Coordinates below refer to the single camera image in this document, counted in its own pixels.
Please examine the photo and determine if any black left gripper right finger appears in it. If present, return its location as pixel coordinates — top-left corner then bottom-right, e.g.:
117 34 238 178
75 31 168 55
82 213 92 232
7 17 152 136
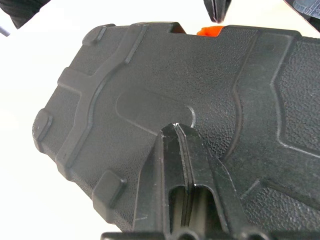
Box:
175 123 248 237

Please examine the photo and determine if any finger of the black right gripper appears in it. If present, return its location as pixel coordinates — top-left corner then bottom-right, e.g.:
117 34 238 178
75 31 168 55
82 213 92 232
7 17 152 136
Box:
214 0 234 24
203 0 217 23

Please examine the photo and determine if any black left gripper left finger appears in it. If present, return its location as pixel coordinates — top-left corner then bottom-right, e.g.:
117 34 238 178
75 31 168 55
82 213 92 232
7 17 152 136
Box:
154 123 192 237

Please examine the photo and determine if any black plastic tool case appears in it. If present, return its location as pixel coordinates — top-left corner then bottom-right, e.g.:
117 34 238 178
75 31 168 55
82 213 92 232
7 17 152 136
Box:
31 21 320 236

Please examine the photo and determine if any person in blue jeans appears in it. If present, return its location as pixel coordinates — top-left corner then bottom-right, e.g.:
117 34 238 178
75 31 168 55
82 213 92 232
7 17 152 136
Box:
283 0 320 19

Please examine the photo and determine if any person in black clothes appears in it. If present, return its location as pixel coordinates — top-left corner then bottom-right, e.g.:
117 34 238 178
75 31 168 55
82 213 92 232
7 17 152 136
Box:
0 0 45 30

